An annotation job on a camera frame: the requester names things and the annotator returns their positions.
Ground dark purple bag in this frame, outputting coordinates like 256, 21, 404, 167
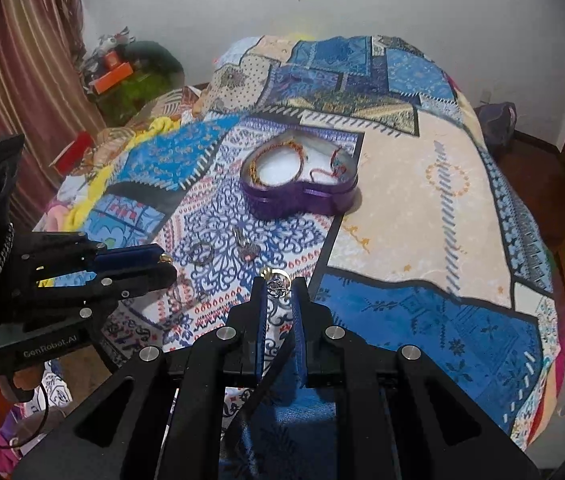
477, 101, 519, 150

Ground yellow cloth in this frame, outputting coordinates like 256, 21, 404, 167
60, 116, 184, 228

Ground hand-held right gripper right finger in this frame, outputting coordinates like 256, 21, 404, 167
290, 276, 546, 480

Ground striped curtain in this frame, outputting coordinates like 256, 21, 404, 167
0, 0, 109, 233

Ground blue patchwork blanket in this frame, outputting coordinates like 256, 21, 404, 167
45, 35, 565, 453

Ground person's left hand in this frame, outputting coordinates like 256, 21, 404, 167
11, 364, 46, 403

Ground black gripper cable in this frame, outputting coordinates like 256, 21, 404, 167
11, 384, 49, 453

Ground purple heart-shaped jewelry box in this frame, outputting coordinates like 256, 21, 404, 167
239, 128, 361, 222

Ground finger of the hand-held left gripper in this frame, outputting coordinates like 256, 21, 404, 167
82, 242, 166, 272
37, 262, 178, 322

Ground red box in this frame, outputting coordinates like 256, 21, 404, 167
51, 131, 96, 175

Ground silver pendant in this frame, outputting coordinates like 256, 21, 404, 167
260, 268, 293, 298

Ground silver hoop rings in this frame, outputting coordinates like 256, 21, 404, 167
187, 241, 216, 265

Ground orange box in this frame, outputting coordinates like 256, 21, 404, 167
92, 53, 134, 96

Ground brown beaded bracelet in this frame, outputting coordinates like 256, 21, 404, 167
247, 141, 297, 188

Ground thin bangle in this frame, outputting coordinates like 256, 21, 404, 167
167, 280, 208, 305

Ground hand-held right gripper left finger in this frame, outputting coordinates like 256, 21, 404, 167
12, 276, 268, 480

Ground green cloth pile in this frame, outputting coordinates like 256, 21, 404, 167
93, 41, 186, 127

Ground red thread bracelet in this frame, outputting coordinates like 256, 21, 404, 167
310, 147, 351, 185

